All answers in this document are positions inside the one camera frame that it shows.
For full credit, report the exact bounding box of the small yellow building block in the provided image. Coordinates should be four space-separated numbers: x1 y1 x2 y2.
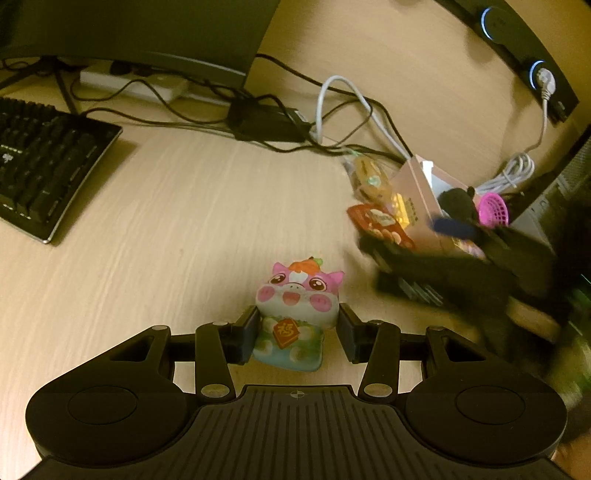
390 191 421 230

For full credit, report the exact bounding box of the white power strip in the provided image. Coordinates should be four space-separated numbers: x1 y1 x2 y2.
79 64 190 103

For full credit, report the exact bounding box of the black wall socket rail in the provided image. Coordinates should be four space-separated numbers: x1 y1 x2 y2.
438 0 581 123

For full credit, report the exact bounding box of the clear bread packet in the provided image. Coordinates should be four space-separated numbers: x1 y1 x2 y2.
344 154 398 204

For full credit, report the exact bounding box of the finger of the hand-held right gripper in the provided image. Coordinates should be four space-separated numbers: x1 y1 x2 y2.
432 217 518 250
359 233 444 278

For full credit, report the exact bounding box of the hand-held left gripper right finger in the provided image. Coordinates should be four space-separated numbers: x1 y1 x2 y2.
338 303 467 400

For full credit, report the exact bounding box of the pink cardboard box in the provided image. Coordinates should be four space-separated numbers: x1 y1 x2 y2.
392 155 491 260

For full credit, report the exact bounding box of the computer case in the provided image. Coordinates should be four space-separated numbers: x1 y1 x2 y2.
508 137 591 232

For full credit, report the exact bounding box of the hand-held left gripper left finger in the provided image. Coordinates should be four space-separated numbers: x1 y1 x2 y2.
108 305 262 400

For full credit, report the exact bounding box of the black plush cat toy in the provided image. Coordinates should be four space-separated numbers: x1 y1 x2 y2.
436 185 481 223

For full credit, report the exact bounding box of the white coiled cable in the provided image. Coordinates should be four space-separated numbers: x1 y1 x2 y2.
475 68 555 197

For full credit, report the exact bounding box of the black monitor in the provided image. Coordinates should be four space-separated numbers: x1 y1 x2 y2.
0 0 283 89

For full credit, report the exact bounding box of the pink pig toy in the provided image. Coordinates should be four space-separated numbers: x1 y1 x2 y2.
252 258 346 372

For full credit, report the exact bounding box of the black cable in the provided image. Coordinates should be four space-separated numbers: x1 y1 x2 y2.
256 52 412 162
0 57 241 135

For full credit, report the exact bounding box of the pink plastic basket scoop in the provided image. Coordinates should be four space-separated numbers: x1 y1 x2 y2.
476 192 511 228

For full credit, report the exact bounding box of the red snack packet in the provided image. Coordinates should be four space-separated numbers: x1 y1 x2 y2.
346 204 417 253

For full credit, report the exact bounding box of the black power adapter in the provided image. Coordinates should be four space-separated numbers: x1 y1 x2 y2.
228 99 310 143

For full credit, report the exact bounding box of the black keyboard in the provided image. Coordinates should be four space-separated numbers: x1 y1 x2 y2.
0 95 124 244

